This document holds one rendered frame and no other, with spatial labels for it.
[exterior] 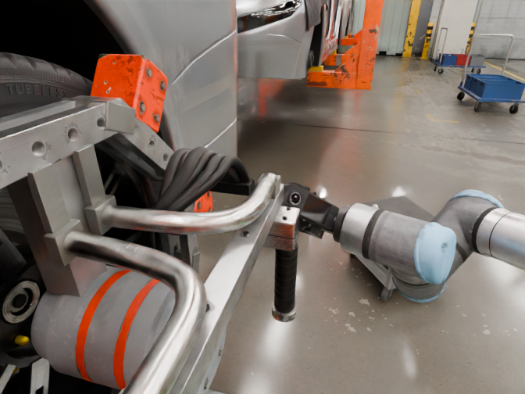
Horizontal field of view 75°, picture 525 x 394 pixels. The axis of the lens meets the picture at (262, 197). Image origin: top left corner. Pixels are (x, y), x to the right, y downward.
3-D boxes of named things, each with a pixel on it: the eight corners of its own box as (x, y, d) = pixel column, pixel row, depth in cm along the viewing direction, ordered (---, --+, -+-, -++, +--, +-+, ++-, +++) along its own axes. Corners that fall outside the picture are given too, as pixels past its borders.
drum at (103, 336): (111, 311, 56) (91, 241, 50) (233, 339, 52) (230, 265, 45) (42, 392, 44) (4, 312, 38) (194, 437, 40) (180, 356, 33)
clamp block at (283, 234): (245, 226, 57) (244, 198, 55) (299, 234, 55) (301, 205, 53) (235, 243, 53) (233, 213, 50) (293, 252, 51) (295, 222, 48)
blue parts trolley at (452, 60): (430, 70, 852) (440, 26, 807) (474, 71, 834) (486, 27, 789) (436, 73, 800) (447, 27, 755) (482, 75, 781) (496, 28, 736)
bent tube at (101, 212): (164, 177, 56) (155, 112, 51) (280, 191, 51) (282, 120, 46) (90, 236, 41) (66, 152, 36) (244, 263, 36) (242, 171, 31)
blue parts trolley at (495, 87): (454, 98, 567) (470, 34, 522) (495, 100, 555) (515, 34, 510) (472, 113, 480) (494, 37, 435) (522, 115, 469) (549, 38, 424)
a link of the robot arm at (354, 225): (356, 252, 56) (377, 198, 57) (330, 242, 58) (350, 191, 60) (369, 263, 63) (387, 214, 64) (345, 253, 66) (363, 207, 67)
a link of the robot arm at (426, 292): (462, 273, 67) (466, 247, 58) (423, 316, 66) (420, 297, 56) (420, 245, 73) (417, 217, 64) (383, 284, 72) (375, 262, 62)
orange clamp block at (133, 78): (116, 130, 54) (126, 76, 55) (161, 134, 52) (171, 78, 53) (83, 113, 47) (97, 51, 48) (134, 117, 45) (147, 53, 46)
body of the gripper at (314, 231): (296, 231, 73) (348, 251, 66) (278, 220, 66) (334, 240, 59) (310, 198, 74) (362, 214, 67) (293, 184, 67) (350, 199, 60)
